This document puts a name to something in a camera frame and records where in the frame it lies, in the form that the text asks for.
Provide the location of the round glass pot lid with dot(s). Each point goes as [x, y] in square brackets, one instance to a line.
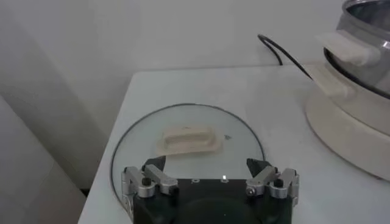
[189, 141]

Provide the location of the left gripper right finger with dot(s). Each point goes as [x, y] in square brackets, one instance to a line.
[262, 179]

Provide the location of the steel perforated steamer basket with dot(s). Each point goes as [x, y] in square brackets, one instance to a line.
[362, 39]

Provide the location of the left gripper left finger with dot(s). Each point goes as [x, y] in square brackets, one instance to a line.
[158, 179]

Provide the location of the cream electric cooker base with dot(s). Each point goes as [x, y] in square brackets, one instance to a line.
[344, 128]

